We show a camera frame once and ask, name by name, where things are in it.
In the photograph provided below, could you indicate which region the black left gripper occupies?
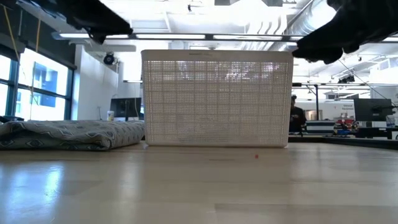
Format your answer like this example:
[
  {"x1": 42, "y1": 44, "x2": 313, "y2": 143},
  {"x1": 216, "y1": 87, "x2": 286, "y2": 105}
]
[{"x1": 34, "y1": 0, "x2": 134, "y2": 44}]

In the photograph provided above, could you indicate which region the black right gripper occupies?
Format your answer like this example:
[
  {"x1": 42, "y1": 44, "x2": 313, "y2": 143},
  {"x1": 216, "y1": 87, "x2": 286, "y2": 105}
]
[{"x1": 292, "y1": 0, "x2": 383, "y2": 65}]

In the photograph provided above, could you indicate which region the white perforated plastic basket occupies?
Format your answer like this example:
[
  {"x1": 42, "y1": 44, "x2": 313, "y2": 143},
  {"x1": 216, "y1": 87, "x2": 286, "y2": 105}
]
[{"x1": 141, "y1": 49, "x2": 294, "y2": 148}]

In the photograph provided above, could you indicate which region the long ceiling light bar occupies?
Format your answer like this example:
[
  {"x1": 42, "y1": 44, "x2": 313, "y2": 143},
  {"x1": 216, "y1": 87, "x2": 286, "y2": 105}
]
[{"x1": 51, "y1": 32, "x2": 304, "y2": 42}]

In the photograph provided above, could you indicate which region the person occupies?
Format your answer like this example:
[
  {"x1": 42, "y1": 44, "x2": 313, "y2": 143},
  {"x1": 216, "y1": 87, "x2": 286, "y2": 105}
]
[{"x1": 289, "y1": 95, "x2": 308, "y2": 134}]

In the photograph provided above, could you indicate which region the black computer monitor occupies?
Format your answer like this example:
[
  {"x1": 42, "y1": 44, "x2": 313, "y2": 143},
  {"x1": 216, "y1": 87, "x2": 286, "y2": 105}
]
[
  {"x1": 353, "y1": 98, "x2": 394, "y2": 123},
  {"x1": 109, "y1": 97, "x2": 142, "y2": 121}
]

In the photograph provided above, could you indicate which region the large blue-framed window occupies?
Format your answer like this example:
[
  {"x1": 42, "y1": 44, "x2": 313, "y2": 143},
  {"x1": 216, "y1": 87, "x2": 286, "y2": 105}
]
[{"x1": 0, "y1": 46, "x2": 76, "y2": 122}]

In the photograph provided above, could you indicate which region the dark background workbench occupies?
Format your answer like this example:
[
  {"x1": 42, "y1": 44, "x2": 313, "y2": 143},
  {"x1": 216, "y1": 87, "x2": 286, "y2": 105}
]
[{"x1": 354, "y1": 126, "x2": 397, "y2": 140}]

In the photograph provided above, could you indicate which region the grey patterned folded cloth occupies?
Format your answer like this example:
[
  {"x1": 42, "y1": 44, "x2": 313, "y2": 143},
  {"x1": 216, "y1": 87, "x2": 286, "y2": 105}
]
[{"x1": 0, "y1": 119, "x2": 146, "y2": 152}]

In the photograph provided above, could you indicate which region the silver ventilation duct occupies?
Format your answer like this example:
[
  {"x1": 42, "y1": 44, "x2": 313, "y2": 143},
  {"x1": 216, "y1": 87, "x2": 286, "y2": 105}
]
[{"x1": 284, "y1": 0, "x2": 336, "y2": 35}]

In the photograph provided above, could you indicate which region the black round ceiling camera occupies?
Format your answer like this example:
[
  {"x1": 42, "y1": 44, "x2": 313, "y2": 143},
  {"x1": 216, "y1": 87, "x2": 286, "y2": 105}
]
[{"x1": 103, "y1": 52, "x2": 116, "y2": 66}]

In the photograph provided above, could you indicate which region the black background gantry frame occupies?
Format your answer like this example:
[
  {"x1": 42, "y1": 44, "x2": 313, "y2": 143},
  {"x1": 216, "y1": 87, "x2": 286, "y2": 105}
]
[{"x1": 292, "y1": 82, "x2": 371, "y2": 121}]

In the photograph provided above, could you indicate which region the yellow hanging cord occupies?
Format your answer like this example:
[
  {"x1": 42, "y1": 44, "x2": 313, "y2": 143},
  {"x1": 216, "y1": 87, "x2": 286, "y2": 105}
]
[
  {"x1": 2, "y1": 5, "x2": 34, "y2": 97},
  {"x1": 34, "y1": 18, "x2": 42, "y2": 54}
]

